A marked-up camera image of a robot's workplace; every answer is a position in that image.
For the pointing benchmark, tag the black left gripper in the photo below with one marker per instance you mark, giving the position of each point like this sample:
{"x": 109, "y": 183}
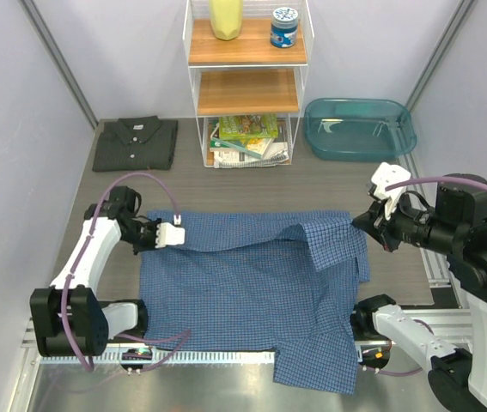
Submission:
{"x": 151, "y": 245}

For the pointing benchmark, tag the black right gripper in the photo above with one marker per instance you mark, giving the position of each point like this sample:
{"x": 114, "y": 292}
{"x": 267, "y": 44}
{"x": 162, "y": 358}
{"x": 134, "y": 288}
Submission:
{"x": 377, "y": 224}

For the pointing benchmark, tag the blue plaid long sleeve shirt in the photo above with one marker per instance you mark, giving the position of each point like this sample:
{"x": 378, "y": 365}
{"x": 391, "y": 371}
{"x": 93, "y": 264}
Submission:
{"x": 251, "y": 282}

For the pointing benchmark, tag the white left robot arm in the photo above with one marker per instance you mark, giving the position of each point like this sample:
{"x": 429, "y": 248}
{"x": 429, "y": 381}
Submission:
{"x": 68, "y": 311}

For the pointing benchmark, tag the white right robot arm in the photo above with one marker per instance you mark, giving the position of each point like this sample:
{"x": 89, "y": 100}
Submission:
{"x": 455, "y": 226}

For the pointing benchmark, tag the stack of books and papers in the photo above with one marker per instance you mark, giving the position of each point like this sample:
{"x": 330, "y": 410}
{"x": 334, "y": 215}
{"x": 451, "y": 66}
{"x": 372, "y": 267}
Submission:
{"x": 261, "y": 152}

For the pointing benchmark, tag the folded dark grey shirt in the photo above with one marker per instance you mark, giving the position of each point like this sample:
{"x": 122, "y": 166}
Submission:
{"x": 136, "y": 144}

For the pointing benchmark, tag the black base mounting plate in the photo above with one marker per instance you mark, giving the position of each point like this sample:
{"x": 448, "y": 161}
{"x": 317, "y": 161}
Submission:
{"x": 131, "y": 339}

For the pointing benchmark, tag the teal plastic basin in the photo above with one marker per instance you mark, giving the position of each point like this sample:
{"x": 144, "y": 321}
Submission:
{"x": 358, "y": 130}

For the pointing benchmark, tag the green picture book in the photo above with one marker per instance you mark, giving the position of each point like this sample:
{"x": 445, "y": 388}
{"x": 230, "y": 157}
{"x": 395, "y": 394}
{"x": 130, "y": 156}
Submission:
{"x": 248, "y": 126}

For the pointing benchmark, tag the yellow vase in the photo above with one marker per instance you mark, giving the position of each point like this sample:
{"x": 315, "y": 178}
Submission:
{"x": 226, "y": 18}

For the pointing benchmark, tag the blue jar with lid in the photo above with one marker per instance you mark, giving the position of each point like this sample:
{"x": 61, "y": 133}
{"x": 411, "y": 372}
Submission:
{"x": 284, "y": 27}

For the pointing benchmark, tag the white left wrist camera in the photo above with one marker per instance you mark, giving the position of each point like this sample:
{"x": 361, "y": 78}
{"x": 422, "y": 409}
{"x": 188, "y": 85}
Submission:
{"x": 170, "y": 233}

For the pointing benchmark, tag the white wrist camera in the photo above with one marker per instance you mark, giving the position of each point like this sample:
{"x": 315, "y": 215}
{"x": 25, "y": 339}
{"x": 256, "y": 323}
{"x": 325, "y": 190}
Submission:
{"x": 386, "y": 175}
{"x": 170, "y": 233}

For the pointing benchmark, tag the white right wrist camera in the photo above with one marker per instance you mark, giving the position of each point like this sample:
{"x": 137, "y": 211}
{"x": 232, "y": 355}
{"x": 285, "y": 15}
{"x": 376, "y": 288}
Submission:
{"x": 386, "y": 175}

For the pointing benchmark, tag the white slotted cable duct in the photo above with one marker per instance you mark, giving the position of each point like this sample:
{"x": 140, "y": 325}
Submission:
{"x": 128, "y": 355}

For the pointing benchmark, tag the white wire wooden shelf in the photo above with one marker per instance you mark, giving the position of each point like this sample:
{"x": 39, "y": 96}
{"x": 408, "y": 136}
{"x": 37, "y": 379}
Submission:
{"x": 246, "y": 75}

